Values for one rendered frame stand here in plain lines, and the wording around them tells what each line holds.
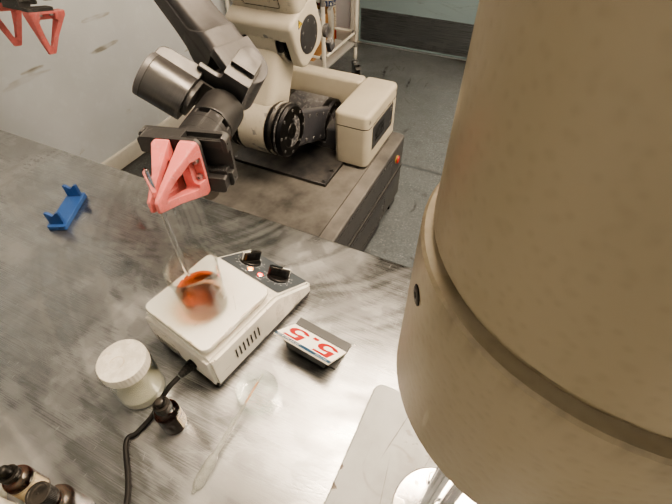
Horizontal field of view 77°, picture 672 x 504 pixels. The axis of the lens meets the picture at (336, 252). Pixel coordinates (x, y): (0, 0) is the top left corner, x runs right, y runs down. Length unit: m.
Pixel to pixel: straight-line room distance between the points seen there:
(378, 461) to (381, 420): 0.05
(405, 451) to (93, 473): 0.37
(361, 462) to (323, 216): 0.96
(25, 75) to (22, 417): 1.63
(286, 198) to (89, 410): 0.98
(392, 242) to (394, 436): 1.33
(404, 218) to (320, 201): 0.60
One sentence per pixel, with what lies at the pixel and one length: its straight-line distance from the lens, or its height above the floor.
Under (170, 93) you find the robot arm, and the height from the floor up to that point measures 1.05.
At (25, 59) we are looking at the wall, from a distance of 2.15.
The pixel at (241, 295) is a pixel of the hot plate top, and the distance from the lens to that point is 0.58.
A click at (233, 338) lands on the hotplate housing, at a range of 0.57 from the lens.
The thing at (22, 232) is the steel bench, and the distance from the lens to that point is 0.97.
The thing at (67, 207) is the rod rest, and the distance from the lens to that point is 0.96.
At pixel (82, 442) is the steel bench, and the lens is 0.65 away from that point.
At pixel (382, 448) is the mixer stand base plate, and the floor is 0.76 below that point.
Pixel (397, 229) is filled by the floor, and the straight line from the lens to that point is 1.88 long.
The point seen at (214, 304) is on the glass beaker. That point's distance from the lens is 0.54.
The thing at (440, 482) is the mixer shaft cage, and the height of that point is 1.06.
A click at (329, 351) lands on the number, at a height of 0.77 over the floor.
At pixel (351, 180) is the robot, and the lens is 1.52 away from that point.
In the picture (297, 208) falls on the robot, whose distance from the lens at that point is 1.41.
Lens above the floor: 1.29
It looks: 47 degrees down
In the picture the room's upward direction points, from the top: 1 degrees counter-clockwise
